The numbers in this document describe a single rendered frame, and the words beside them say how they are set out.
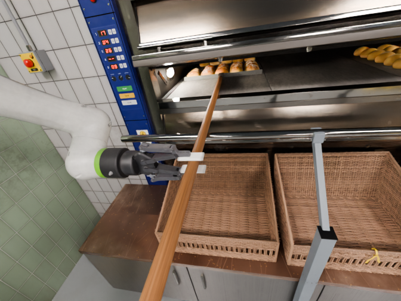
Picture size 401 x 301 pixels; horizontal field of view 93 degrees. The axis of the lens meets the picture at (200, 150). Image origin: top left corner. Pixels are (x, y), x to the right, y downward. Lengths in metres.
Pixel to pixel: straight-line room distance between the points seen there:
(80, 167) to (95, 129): 0.12
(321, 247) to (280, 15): 0.84
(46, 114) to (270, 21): 0.84
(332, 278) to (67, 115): 1.13
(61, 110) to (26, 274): 1.35
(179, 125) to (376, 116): 0.99
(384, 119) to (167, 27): 1.09
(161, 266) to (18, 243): 1.44
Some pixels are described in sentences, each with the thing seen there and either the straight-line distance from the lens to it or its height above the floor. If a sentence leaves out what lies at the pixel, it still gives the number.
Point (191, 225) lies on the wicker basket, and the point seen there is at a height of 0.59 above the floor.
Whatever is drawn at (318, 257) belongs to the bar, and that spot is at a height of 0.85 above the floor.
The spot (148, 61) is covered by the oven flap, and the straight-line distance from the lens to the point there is 0.90.
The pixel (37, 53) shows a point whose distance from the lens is 1.36.
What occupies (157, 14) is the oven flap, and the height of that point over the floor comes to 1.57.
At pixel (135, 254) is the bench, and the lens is 1.15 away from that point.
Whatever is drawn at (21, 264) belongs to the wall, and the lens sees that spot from 1.78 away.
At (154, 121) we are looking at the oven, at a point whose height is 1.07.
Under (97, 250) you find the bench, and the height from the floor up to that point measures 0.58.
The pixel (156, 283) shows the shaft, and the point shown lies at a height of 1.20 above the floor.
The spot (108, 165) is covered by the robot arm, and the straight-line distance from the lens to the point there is 0.59.
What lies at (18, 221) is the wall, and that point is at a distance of 1.69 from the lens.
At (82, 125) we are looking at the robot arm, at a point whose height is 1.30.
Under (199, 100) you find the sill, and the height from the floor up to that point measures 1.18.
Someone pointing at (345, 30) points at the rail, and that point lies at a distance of 0.89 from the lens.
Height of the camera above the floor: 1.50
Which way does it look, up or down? 33 degrees down
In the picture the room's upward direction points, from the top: 9 degrees counter-clockwise
